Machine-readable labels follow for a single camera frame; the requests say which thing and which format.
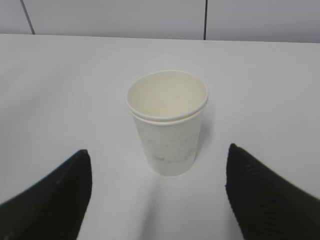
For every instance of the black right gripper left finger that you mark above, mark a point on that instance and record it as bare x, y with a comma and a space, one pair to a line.
53, 208

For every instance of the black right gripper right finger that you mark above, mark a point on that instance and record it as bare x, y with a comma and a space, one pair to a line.
267, 206

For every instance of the white paper cup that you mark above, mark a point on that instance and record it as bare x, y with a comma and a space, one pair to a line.
167, 108

